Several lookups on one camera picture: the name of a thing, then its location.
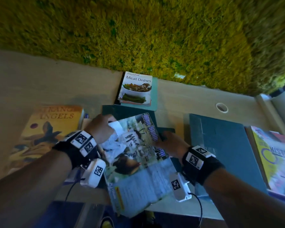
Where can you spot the person's left hand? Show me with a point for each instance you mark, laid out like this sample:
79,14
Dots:
101,129

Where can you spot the person's right hand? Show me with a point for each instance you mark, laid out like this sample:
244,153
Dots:
174,146

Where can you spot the Meat Dishes cookbook pile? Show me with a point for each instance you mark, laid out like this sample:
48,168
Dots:
142,178

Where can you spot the thick yellow bird cover book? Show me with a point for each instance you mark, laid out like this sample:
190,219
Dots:
50,130

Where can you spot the large blue photo folder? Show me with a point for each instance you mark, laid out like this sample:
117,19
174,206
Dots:
228,149

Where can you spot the colourful striped book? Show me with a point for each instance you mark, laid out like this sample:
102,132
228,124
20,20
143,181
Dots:
280,168

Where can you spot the person's left forearm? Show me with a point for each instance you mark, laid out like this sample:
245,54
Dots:
26,192

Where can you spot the person's right forearm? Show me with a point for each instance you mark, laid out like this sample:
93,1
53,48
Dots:
247,201

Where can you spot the small beige notebook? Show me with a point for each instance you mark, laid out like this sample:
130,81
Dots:
85,121

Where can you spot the black marker wristband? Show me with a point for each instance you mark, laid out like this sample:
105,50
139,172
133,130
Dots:
209,168
71,151

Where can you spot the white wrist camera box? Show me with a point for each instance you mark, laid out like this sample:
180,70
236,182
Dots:
92,174
179,187

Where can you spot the small white wall label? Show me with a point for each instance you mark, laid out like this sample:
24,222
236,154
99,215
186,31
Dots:
179,76

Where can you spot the green moss wall panel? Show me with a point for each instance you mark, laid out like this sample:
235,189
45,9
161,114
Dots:
142,33

